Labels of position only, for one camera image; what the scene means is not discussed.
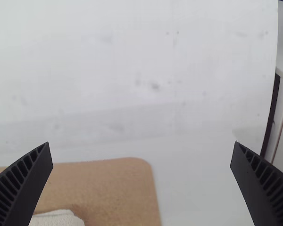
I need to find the cork mat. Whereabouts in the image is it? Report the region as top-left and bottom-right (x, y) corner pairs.
(0, 157), (162, 226)

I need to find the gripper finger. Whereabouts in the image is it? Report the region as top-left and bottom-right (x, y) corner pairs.
(0, 141), (54, 226)
(229, 141), (283, 226)

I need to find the pale towel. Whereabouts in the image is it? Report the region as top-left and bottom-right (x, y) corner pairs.
(29, 209), (86, 226)

